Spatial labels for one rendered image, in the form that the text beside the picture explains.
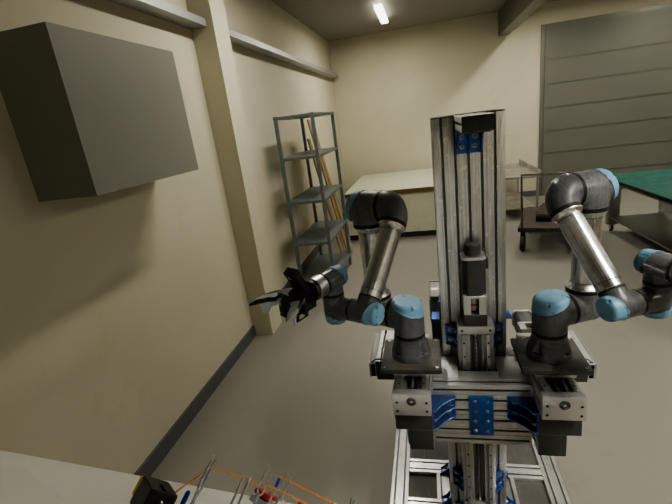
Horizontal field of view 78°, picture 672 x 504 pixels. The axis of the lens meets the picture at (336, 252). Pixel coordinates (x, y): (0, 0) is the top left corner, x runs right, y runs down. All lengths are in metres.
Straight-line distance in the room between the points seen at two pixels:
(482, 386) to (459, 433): 0.24
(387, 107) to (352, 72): 1.06
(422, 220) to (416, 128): 2.95
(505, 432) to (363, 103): 8.52
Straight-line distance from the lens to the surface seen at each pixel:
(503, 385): 1.70
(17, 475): 0.90
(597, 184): 1.56
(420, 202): 7.19
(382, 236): 1.40
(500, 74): 9.75
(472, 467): 2.12
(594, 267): 1.42
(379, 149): 9.69
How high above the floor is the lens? 2.06
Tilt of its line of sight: 17 degrees down
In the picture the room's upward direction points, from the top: 8 degrees counter-clockwise
